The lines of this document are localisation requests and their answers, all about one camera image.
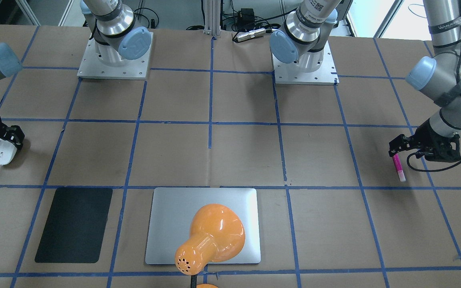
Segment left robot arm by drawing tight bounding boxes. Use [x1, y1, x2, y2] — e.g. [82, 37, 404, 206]
[269, 0, 461, 163]

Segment pink highlighter pen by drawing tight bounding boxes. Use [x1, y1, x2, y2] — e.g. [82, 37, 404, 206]
[392, 154, 406, 182]

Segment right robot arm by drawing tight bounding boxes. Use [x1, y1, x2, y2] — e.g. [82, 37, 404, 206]
[0, 0, 152, 152]

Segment aluminium frame post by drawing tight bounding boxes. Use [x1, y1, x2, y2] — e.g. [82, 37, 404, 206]
[201, 0, 222, 38]

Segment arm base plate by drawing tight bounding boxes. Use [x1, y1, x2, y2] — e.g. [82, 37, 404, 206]
[271, 42, 340, 85]
[77, 39, 152, 80]

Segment black mousepad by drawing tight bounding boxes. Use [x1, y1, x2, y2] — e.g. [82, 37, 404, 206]
[34, 187, 113, 264]

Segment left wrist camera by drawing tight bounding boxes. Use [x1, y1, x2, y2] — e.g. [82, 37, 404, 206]
[427, 134, 461, 163]

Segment orange desk lamp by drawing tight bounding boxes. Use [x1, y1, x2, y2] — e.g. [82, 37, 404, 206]
[174, 204, 246, 288]

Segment silver laptop notebook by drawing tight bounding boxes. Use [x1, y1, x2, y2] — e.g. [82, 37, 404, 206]
[144, 187, 261, 265]

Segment white computer mouse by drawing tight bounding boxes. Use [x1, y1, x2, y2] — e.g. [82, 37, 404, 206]
[0, 139, 18, 166]

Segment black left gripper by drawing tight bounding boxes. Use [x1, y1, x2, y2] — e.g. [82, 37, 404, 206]
[388, 120, 461, 159]

